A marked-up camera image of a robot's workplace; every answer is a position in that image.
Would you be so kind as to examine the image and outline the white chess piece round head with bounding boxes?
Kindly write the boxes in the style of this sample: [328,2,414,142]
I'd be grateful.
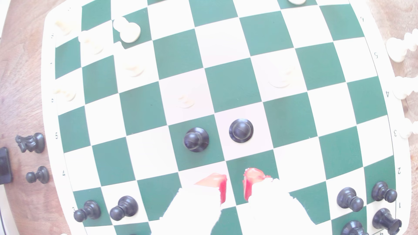
[386,29,418,63]

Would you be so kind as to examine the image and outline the black rook chess piece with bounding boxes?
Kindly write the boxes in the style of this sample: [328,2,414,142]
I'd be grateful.
[372,208,402,235]

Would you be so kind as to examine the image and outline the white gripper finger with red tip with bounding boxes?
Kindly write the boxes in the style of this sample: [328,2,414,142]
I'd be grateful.
[153,174,227,235]
[238,168,324,235]

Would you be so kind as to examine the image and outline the black knight chess piece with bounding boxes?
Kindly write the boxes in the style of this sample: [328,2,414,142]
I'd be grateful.
[15,133,46,154]

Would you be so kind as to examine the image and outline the black pawn chess piece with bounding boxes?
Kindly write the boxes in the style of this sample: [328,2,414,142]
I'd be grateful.
[337,187,364,213]
[73,200,101,223]
[109,195,139,221]
[229,118,254,143]
[26,166,50,184]
[371,181,398,203]
[184,127,210,153]

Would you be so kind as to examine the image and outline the black box-shaped object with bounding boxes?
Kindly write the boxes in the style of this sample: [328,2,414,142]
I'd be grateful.
[0,147,13,185]

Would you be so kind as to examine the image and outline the green and white chess mat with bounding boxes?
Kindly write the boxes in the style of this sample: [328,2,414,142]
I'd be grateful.
[41,0,413,235]

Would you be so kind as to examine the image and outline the white knight chess piece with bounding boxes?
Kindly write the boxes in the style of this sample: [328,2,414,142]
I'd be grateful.
[113,42,145,78]

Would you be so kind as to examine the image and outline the white chess piece pointed top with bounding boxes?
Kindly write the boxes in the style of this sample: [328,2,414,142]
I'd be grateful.
[393,76,418,100]

